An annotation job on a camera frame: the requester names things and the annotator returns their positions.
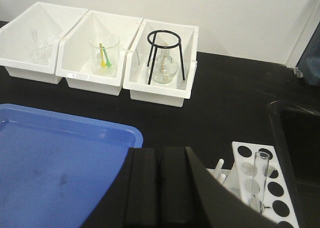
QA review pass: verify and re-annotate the blue plastic tray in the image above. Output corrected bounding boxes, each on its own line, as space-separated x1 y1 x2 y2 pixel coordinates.
0 104 143 227

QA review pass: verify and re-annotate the white test tube rack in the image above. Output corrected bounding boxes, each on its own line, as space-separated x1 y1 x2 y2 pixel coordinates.
208 141 299 227

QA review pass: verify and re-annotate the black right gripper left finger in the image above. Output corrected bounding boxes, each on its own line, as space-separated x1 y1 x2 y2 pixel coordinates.
81 148 158 227

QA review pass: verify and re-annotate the green plastic spatula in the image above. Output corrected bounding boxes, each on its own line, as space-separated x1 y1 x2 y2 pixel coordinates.
102 47 112 67

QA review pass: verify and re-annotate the left white storage bin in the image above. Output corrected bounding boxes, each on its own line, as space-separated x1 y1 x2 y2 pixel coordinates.
0 2 88 84

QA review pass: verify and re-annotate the grey pegboard drying rack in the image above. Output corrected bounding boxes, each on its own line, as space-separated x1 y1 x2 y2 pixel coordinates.
293 24 320 87

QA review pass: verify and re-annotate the small glassware in left bin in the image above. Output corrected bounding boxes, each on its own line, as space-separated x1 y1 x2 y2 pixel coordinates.
29 29 57 65

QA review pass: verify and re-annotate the black lab sink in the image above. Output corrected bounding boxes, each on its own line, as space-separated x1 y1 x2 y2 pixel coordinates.
268 101 320 227

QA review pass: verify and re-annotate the black wire tripod stand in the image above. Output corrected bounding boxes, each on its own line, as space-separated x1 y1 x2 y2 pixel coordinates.
147 30 186 85

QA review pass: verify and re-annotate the middle white storage bin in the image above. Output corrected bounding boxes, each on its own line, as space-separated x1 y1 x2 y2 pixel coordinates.
55 11 143 96

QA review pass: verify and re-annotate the clear glass test tube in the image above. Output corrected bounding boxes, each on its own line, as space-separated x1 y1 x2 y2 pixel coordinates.
248 151 270 213

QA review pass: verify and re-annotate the right white storage bin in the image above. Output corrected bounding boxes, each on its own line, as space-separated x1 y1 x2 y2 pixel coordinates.
123 20 199 107

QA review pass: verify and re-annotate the glass beaker in middle bin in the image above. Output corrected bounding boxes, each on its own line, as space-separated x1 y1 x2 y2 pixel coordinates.
88 33 120 78

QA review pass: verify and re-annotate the yellow plastic spatula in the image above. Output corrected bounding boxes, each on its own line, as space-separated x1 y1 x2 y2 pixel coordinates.
99 43 107 67

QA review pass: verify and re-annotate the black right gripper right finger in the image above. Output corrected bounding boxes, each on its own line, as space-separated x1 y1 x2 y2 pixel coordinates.
159 147 278 227

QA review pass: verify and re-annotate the white storage bin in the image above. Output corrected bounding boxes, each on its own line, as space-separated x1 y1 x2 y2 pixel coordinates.
0 2 88 84
55 11 143 96
123 20 199 107

